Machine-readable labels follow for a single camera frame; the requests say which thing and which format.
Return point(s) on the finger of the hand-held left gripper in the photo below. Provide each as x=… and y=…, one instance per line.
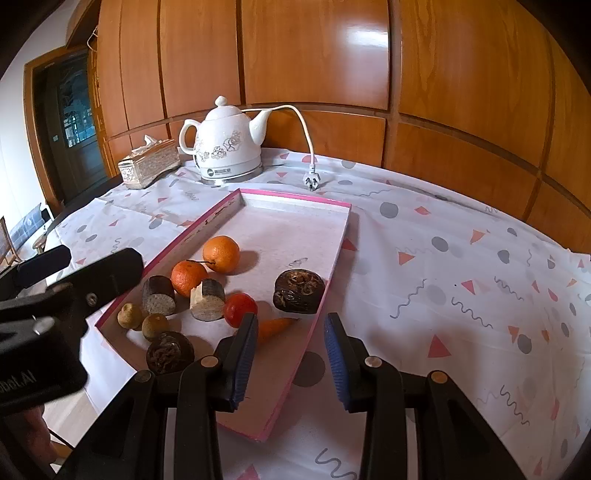
x=44, y=265
x=106, y=277

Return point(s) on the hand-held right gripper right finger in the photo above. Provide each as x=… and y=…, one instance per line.
x=337, y=364

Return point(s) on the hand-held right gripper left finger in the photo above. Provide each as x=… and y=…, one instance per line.
x=244, y=364

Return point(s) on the small orange carrot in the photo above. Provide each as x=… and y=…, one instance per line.
x=276, y=327

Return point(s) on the dark sugarcane piece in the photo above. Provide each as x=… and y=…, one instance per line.
x=158, y=296
x=207, y=301

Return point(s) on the red tomato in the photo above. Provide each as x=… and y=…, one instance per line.
x=240, y=308

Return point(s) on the small yellow-brown longan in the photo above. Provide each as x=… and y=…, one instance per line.
x=155, y=327
x=129, y=316

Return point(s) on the dark brown wrinkled fruit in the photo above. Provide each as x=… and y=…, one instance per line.
x=168, y=353
x=298, y=291

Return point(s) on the orange tangerine with stem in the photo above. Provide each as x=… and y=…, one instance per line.
x=189, y=278

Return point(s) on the pink rimmed white tray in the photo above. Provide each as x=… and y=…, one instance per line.
x=286, y=240

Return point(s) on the person's left hand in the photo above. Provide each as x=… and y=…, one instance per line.
x=23, y=438

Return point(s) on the grey striped chair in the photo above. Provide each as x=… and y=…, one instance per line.
x=27, y=222

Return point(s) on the woven tissue box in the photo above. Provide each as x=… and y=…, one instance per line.
x=147, y=165

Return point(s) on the white patterned tablecloth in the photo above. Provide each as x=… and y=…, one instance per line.
x=438, y=277

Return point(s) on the dark glass-panelled door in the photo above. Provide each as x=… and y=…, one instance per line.
x=74, y=120

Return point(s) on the silver kettle base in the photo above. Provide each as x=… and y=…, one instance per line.
x=231, y=174

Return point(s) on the white floral ceramic kettle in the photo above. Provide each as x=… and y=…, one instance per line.
x=226, y=138

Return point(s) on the wooden panelled wardrobe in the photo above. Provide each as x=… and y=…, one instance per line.
x=323, y=55

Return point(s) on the wooden frame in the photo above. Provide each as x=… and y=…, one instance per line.
x=8, y=244

